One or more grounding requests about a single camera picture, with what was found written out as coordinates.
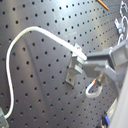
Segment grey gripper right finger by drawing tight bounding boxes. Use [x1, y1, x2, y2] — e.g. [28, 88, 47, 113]
[87, 49, 112, 60]

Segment grey metal cable clip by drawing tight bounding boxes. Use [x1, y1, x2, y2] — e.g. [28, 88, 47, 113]
[65, 43, 86, 85]

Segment short white wire loop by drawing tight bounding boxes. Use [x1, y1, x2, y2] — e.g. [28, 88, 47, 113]
[85, 75, 104, 99]

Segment blue object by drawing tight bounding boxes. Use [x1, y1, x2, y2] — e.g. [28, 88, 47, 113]
[102, 115, 110, 128]

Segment grey cable connector block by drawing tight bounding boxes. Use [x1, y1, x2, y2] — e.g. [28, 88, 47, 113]
[0, 107, 9, 128]

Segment black perforated board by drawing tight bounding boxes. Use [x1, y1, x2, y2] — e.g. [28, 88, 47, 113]
[0, 0, 128, 128]

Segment orange pencil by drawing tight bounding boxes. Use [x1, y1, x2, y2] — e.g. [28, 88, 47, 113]
[97, 0, 109, 10]

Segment silver metal clips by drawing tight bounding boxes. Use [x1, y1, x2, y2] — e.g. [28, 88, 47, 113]
[114, 1, 128, 44]

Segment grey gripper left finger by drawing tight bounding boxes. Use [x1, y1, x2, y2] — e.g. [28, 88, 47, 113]
[83, 61, 114, 78]

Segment white cable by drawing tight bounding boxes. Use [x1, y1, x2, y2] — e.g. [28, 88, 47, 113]
[4, 26, 89, 120]

